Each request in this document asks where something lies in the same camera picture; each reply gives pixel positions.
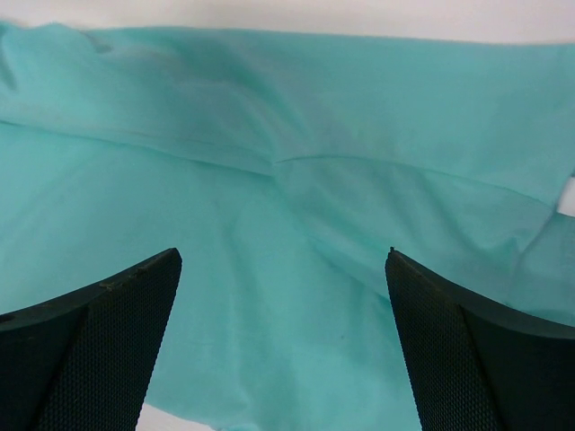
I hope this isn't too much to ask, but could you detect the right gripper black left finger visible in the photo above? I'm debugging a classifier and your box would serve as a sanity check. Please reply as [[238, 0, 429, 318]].
[[1, 248, 181, 431]]

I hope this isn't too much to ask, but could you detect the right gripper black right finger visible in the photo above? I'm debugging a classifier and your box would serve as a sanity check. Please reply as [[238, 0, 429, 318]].
[[385, 250, 574, 430]]

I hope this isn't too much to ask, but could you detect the teal t shirt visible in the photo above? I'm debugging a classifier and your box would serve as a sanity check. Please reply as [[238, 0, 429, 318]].
[[1, 23, 574, 430]]

